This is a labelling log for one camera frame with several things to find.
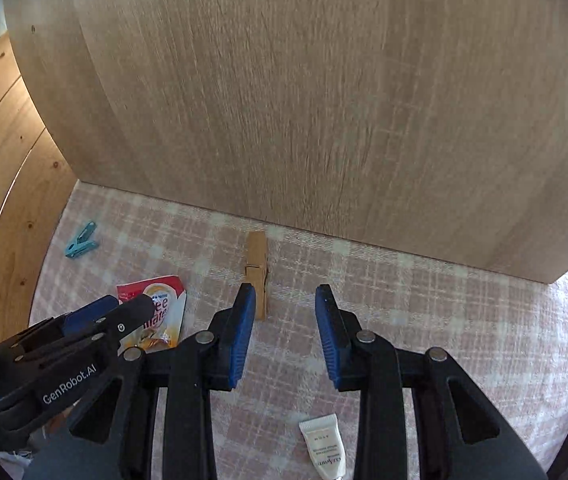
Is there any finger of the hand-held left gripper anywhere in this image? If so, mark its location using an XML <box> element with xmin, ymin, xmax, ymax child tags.
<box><xmin>0</xmin><ymin>294</ymin><xmax>121</xmax><ymax>358</ymax></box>
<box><xmin>91</xmin><ymin>293</ymin><xmax>155</xmax><ymax>350</ymax></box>

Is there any white cream tube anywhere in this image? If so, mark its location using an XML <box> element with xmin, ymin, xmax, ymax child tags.
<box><xmin>298</xmin><ymin>413</ymin><xmax>348</xmax><ymax>480</ymax></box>

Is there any teal plastic clothespin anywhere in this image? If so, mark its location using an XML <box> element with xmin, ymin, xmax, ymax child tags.
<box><xmin>64</xmin><ymin>221</ymin><xmax>100</xmax><ymax>260</ymax></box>

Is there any red white creamer sachet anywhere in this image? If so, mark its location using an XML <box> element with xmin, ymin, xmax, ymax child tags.
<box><xmin>116</xmin><ymin>275</ymin><xmax>188</xmax><ymax>354</ymax></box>

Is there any pink checked tablecloth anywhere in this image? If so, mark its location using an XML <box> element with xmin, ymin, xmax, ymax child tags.
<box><xmin>29</xmin><ymin>182</ymin><xmax>568</xmax><ymax>480</ymax></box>

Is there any wooden clothespin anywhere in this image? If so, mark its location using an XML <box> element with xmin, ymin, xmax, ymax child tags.
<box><xmin>244</xmin><ymin>231</ymin><xmax>269</xmax><ymax>321</ymax></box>

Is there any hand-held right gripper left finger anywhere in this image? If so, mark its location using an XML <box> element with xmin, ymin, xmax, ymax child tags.
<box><xmin>69</xmin><ymin>282</ymin><xmax>257</xmax><ymax>480</ymax></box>

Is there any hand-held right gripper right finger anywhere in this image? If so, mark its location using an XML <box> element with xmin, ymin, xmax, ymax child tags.
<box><xmin>315</xmin><ymin>284</ymin><xmax>549</xmax><ymax>480</ymax></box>

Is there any pine wood slat board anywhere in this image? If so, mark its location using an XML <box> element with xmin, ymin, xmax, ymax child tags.
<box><xmin>0</xmin><ymin>30</ymin><xmax>81</xmax><ymax>333</ymax></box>

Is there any oak wood panel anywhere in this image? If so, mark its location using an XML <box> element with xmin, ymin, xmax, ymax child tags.
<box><xmin>3</xmin><ymin>0</ymin><xmax>568</xmax><ymax>285</ymax></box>

